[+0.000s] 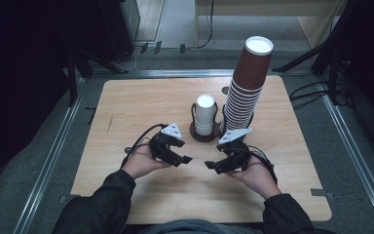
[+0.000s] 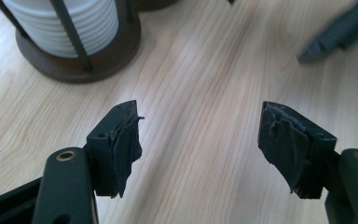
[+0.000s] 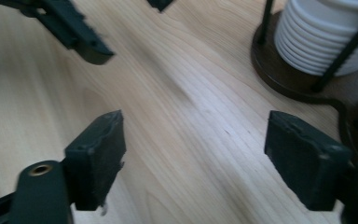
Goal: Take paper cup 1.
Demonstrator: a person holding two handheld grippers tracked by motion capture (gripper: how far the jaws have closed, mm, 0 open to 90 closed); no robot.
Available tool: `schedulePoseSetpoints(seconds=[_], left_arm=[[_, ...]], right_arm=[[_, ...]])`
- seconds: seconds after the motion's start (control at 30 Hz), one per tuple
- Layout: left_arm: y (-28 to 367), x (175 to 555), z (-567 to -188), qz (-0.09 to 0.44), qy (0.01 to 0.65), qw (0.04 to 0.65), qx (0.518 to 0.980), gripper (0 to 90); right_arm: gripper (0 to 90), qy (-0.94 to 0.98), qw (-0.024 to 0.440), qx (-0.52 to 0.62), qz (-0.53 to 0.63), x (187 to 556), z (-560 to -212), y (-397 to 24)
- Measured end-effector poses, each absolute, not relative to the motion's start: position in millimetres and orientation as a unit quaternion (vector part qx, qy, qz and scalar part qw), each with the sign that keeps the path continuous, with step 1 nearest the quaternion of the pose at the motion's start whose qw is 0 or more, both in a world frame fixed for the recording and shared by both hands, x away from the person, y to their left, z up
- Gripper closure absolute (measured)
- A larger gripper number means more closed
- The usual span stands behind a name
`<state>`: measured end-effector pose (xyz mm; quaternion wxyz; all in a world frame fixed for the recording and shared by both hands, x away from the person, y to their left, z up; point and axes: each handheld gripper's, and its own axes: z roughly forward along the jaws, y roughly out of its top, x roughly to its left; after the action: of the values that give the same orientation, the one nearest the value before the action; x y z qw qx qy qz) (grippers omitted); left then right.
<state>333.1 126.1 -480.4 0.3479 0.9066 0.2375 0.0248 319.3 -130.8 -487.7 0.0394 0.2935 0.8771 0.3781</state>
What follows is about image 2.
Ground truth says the stack of white paper cups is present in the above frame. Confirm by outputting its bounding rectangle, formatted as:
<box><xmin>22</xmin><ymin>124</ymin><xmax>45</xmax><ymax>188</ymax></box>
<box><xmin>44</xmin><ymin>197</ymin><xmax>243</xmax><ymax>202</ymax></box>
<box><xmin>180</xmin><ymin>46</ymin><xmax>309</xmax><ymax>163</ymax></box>
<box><xmin>1</xmin><ymin>0</ymin><xmax>119</xmax><ymax>60</ymax></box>

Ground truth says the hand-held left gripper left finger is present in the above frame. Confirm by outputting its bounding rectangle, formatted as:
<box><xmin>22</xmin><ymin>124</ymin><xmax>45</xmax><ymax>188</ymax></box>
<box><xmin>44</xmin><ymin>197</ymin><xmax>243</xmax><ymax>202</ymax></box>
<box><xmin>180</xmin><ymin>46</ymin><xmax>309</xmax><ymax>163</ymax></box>
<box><xmin>85</xmin><ymin>99</ymin><xmax>145</xmax><ymax>199</ymax></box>

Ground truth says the brown cup holder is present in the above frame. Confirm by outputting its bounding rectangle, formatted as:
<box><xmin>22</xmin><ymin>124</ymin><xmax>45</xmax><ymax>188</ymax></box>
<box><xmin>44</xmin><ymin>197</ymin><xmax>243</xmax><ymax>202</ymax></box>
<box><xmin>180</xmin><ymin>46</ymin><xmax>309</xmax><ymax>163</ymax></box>
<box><xmin>0</xmin><ymin>0</ymin><xmax>143</xmax><ymax>84</ymax></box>

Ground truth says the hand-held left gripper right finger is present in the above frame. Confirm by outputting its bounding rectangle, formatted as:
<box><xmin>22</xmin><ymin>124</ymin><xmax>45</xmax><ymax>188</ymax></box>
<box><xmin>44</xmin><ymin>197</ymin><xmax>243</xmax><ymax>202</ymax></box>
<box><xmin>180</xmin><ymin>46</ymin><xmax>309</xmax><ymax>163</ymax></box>
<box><xmin>256</xmin><ymin>100</ymin><xmax>338</xmax><ymax>200</ymax></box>

